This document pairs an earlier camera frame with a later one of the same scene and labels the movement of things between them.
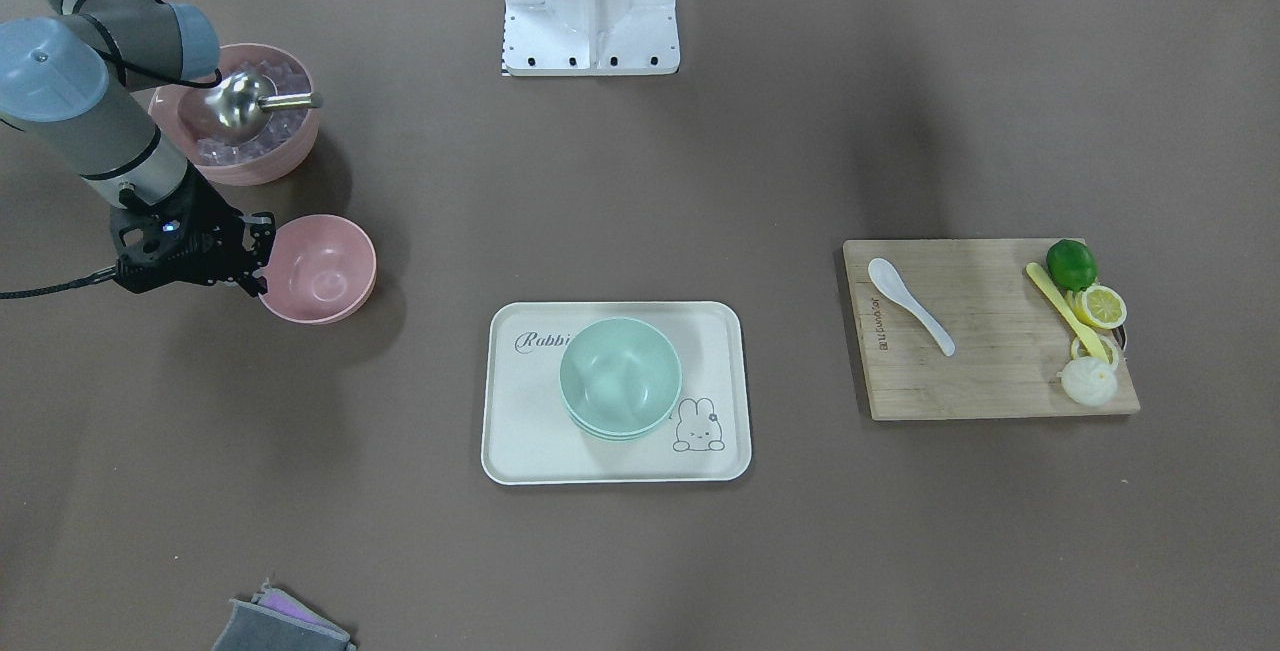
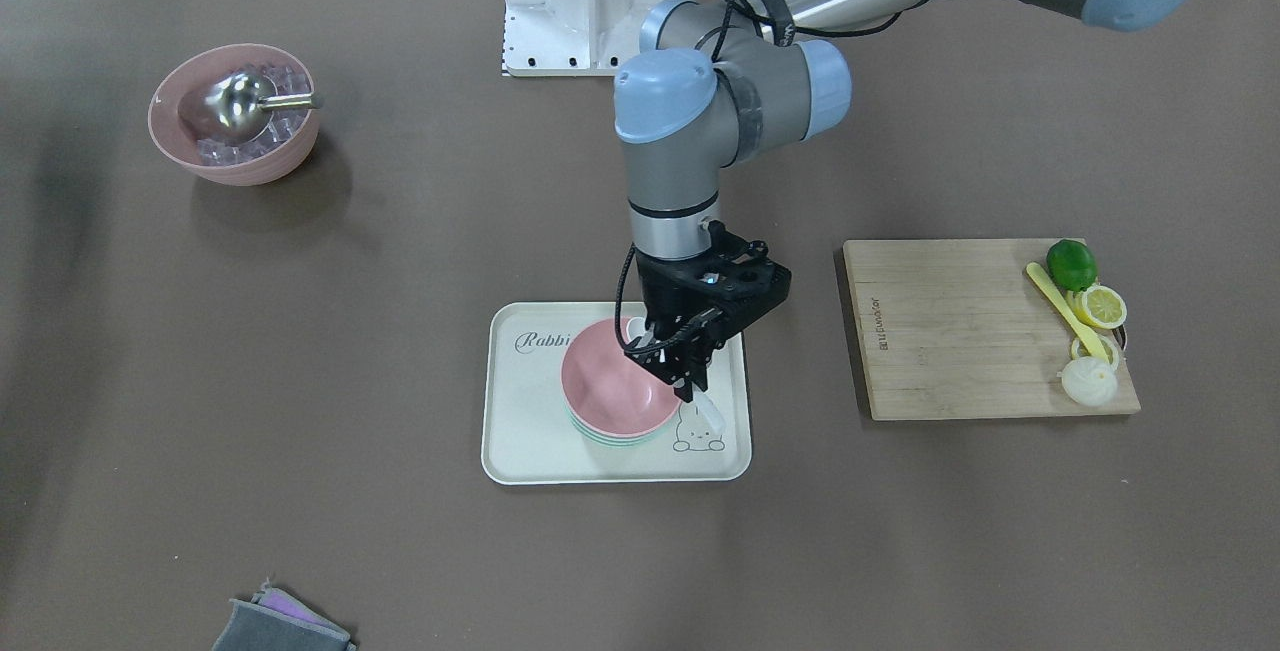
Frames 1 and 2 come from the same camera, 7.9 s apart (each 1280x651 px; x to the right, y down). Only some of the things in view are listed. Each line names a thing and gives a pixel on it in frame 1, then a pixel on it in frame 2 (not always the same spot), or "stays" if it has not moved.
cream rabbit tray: [529, 438] stays
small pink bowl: [321, 269] to [610, 391]
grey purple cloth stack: [277, 621] stays
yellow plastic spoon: [1087, 330] stays
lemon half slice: [1100, 306] stays
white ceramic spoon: [886, 276] to [639, 332]
